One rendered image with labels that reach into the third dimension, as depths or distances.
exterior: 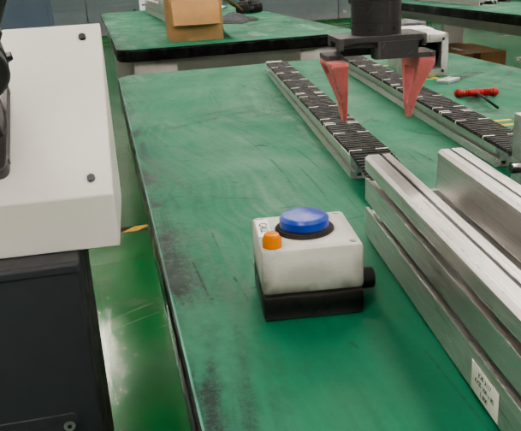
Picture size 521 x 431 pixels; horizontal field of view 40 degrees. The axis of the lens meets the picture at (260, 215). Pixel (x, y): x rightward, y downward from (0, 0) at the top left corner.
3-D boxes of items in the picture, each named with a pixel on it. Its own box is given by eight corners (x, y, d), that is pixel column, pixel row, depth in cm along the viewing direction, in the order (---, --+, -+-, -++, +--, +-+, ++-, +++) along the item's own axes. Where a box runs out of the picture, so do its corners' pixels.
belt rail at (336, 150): (266, 73, 181) (265, 61, 180) (281, 72, 181) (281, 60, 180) (350, 179, 91) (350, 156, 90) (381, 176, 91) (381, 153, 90)
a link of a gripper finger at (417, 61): (435, 120, 83) (437, 38, 80) (375, 125, 82) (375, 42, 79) (417, 109, 89) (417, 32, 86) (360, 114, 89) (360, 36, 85)
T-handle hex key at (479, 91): (452, 97, 138) (453, 88, 137) (497, 95, 137) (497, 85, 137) (472, 114, 123) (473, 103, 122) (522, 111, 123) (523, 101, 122)
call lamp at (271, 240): (261, 243, 56) (260, 228, 55) (280, 241, 56) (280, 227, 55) (263, 250, 54) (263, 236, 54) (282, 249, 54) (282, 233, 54)
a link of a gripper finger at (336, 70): (392, 123, 82) (393, 40, 79) (331, 128, 82) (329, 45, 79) (376, 112, 89) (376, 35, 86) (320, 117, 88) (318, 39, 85)
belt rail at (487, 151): (340, 67, 183) (340, 56, 182) (355, 67, 183) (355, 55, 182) (494, 167, 92) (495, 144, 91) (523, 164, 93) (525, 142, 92)
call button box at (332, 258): (255, 280, 63) (251, 214, 61) (362, 270, 64) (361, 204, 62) (264, 322, 56) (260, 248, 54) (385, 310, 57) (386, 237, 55)
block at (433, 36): (386, 73, 171) (387, 32, 168) (432, 69, 172) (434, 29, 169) (399, 79, 161) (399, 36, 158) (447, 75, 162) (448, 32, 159)
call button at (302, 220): (277, 229, 60) (275, 207, 59) (323, 225, 60) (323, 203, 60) (283, 247, 56) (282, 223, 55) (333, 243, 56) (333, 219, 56)
